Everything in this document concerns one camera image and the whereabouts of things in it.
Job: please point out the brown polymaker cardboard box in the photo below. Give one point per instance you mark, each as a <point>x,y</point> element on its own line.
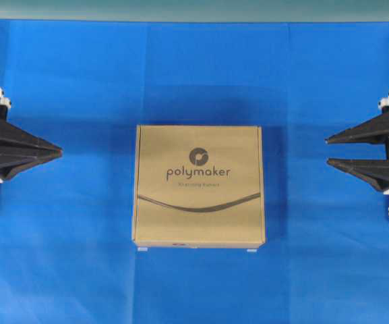
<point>199,187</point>

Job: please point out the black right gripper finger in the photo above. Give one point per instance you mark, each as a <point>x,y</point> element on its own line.
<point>374,172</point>
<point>373,131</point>

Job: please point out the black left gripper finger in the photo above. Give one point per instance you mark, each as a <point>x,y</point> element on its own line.
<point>12,162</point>
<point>20,138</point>

